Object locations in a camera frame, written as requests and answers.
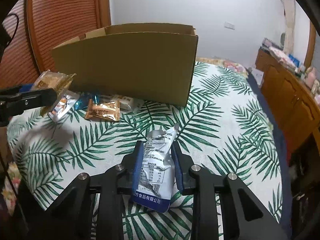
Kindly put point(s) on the brown cardboard box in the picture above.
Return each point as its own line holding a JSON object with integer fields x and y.
{"x": 149, "y": 61}

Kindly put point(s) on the folded floral cloth stack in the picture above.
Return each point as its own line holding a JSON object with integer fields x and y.
{"x": 275, "y": 51}

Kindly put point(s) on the wooden sideboard cabinet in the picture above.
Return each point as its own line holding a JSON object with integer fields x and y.
{"x": 289, "y": 100}

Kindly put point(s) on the palm leaf bed sheet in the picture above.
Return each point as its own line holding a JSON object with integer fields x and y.
{"x": 225, "y": 127}

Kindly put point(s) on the brown biscuit packet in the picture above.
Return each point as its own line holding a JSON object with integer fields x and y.
{"x": 59, "y": 82}

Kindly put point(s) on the golden brown snack packet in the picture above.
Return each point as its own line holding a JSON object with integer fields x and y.
{"x": 107, "y": 111}

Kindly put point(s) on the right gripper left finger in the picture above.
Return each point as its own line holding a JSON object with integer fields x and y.
{"x": 70, "y": 215}

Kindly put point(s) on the pink kettle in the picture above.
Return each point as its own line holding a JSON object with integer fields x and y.
{"x": 310, "y": 77}

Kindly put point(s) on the brown slatted wardrobe door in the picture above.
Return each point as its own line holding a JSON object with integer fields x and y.
{"x": 35, "y": 27}

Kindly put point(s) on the white snack packet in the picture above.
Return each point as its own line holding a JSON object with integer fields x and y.
{"x": 127, "y": 104}

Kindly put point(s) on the small white fan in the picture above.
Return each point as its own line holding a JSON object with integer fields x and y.
{"x": 282, "y": 39}

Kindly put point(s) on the teal candy wrapper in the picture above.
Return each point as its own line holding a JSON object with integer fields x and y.
{"x": 84, "y": 98}

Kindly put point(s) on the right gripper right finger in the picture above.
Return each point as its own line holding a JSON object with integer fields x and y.
{"x": 243, "y": 215}

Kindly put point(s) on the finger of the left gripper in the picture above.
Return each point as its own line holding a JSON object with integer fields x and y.
{"x": 16, "y": 89}
{"x": 12, "y": 105}

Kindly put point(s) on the beige curtain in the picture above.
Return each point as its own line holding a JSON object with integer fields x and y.
{"x": 290, "y": 13}

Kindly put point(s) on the white wall switch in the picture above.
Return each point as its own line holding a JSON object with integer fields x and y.
{"x": 229, "y": 25}

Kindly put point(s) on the silver orange snack packet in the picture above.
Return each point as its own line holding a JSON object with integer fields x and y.
{"x": 64, "y": 105}

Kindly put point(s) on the silver white snack pouch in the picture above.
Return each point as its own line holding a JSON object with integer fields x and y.
{"x": 154, "y": 173}

